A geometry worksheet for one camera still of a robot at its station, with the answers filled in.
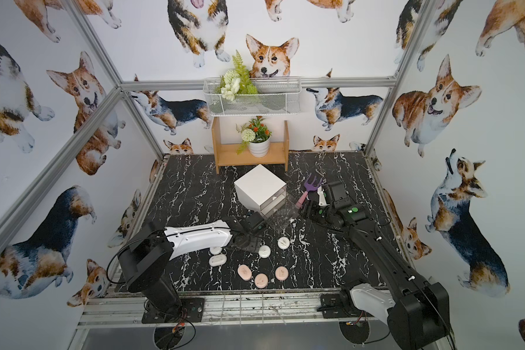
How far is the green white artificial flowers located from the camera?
2.62ft

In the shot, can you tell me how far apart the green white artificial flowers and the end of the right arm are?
49 centimetres

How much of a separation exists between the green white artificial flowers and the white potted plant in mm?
197

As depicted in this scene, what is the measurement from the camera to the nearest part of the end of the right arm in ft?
1.83
